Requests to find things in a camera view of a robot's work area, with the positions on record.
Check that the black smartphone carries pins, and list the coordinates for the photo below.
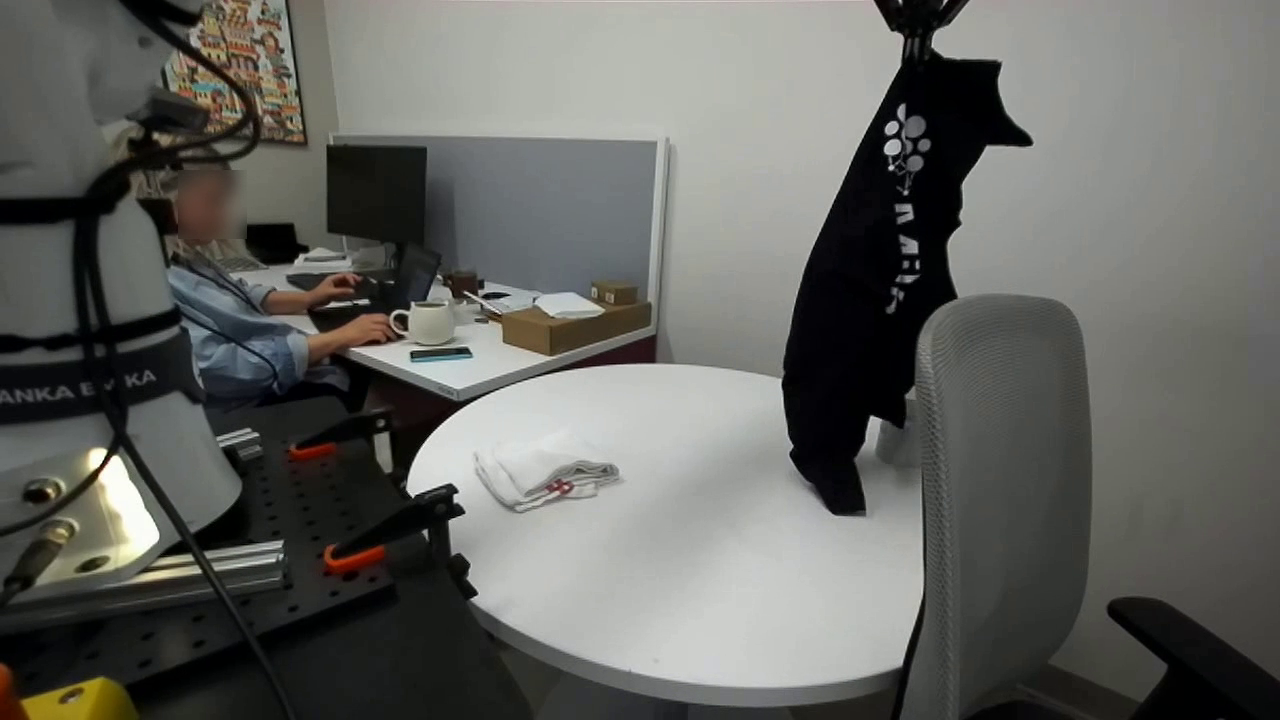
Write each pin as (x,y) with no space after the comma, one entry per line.
(440,354)

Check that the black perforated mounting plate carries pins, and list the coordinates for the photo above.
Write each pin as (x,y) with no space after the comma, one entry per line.
(335,624)

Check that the white paper sheet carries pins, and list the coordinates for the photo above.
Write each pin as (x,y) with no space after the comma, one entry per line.
(570,307)

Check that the black laptop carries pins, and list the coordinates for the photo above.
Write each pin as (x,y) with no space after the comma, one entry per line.
(414,280)

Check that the colourful wall poster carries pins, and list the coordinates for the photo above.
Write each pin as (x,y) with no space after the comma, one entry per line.
(254,63)

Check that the grey mesh office chair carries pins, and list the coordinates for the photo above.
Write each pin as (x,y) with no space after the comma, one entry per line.
(1002,504)

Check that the black computer monitor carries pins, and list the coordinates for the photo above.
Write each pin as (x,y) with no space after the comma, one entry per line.
(376,193)

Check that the black t-shirt with white print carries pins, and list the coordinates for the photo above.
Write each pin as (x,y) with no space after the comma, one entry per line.
(867,295)

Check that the open brown cardboard box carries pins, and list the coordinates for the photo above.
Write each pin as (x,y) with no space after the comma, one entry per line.
(582,330)

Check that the white desk mug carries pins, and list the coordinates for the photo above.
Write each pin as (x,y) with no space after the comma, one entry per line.
(426,324)

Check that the yellow object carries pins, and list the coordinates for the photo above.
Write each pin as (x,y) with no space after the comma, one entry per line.
(83,703)

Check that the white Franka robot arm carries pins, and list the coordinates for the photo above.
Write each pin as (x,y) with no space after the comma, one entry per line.
(83,266)

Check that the seated person in blue shirt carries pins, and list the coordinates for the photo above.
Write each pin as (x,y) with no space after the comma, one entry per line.
(232,321)

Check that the grey desk divider panel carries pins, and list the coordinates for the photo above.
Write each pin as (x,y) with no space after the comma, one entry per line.
(560,215)

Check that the black chair armrest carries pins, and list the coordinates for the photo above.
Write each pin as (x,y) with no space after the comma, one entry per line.
(1194,663)

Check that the small labelled cardboard box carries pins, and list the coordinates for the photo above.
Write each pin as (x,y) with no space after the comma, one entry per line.
(614,295)

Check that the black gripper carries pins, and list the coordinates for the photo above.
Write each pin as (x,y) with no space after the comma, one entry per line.
(923,11)

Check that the white folded towel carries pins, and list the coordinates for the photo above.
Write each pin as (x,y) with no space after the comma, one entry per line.
(541,476)

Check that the black orange clamp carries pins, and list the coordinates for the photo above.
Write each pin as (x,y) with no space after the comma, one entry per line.
(335,442)
(385,527)

